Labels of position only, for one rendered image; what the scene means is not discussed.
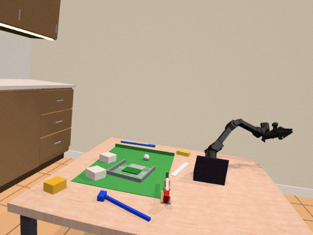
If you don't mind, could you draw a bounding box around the white cube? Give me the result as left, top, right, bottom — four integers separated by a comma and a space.
86, 166, 106, 181
99, 152, 117, 164

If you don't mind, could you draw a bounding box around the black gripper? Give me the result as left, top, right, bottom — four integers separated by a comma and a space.
269, 126, 293, 140

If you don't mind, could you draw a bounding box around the white golf ball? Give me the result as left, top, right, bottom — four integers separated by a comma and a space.
143, 154, 149, 161

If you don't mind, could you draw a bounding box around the green putting mat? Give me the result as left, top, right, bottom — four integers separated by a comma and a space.
71, 147, 174, 199

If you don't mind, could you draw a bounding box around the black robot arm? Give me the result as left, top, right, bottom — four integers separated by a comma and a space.
204, 119, 278, 158

